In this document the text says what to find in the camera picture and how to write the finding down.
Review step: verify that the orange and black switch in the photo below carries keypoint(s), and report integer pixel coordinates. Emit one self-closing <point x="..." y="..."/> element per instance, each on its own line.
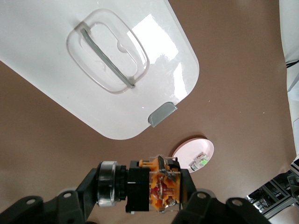
<point x="137" y="186"/>

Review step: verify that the white lidded box grey clips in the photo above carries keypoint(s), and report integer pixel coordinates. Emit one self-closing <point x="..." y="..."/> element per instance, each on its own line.
<point x="46" y="70"/>

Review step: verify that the aluminium frame profile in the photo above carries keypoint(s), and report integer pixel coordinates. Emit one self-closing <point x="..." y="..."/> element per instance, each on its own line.
<point x="275" y="191"/>

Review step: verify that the pink round plate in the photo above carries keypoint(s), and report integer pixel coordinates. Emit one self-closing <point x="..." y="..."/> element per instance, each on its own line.
<point x="198" y="147"/>

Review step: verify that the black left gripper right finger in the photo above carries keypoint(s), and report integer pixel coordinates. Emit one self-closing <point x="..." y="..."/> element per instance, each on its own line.
<point x="205" y="210"/>

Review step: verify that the green and clear switch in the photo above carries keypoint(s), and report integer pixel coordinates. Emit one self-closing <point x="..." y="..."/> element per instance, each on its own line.
<point x="198" y="162"/>

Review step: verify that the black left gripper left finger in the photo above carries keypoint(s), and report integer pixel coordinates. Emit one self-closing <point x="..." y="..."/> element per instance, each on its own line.
<point x="70" y="207"/>

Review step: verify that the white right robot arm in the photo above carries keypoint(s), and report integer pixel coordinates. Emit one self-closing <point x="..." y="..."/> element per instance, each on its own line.
<point x="292" y="35"/>

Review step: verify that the brown table mat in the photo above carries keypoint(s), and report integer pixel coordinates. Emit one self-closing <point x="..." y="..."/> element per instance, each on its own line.
<point x="233" y="70"/>

